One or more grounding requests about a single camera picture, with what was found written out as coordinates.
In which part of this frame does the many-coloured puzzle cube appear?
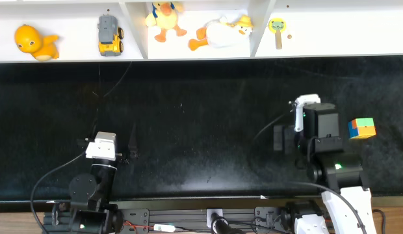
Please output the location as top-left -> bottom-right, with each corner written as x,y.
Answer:
348,117 -> 377,140

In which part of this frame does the white shelf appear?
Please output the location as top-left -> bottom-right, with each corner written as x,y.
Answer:
0,0 -> 403,64

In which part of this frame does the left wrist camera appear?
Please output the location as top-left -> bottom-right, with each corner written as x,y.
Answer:
84,131 -> 118,161

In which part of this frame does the black cable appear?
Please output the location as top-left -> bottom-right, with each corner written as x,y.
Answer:
250,112 -> 368,234
29,149 -> 90,234

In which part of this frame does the mounting rail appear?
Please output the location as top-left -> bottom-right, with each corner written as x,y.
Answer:
42,197 -> 387,234

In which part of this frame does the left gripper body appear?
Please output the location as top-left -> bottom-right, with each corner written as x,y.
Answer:
76,138 -> 131,164

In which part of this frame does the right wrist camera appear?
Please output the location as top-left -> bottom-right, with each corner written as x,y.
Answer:
290,94 -> 322,133

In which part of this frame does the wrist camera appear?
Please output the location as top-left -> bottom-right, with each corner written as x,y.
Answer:
290,94 -> 322,133
84,131 -> 118,161

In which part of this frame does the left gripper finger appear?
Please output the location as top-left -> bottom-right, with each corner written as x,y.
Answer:
127,122 -> 140,161

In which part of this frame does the yellow rubber duck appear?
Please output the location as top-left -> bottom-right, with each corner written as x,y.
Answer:
14,24 -> 60,62

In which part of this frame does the white plush duck yellow hat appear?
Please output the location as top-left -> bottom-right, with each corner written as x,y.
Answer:
188,14 -> 255,52

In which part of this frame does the yellow wooden rattle drum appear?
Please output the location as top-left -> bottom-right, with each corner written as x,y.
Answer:
268,18 -> 293,51

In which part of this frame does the grey and yellow toy truck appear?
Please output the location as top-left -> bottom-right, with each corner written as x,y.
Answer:
97,14 -> 125,58

